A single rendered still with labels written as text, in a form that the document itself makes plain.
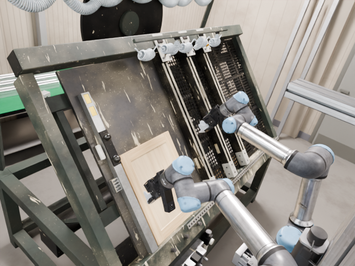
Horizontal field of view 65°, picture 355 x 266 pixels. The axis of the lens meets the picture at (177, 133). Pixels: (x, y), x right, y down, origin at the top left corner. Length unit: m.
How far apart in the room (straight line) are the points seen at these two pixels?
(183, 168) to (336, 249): 0.52
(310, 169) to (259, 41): 4.26
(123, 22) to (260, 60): 3.59
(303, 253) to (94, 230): 0.91
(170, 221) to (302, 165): 0.88
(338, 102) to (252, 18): 4.65
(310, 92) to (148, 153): 1.09
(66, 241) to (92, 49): 1.12
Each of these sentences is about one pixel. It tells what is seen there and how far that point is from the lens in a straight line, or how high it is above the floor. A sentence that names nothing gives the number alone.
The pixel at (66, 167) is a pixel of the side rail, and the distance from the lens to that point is 1.41.
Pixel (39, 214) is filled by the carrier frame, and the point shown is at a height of 0.79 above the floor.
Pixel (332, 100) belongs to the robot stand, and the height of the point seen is 2.03.
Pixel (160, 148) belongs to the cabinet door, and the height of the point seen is 1.27.
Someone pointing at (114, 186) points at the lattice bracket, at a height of 1.23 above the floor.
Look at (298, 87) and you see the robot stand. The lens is 0.90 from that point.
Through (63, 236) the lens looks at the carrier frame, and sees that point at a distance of 1.91.
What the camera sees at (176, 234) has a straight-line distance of 1.78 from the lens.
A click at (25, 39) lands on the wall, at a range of 4.29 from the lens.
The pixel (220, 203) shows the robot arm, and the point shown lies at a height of 1.60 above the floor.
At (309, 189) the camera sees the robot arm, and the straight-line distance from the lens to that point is 1.47.
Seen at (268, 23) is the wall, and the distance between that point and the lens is 5.32.
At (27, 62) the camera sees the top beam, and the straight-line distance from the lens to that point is 1.43.
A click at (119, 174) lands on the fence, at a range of 1.55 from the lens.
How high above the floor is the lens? 2.28
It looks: 31 degrees down
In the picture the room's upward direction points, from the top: 10 degrees clockwise
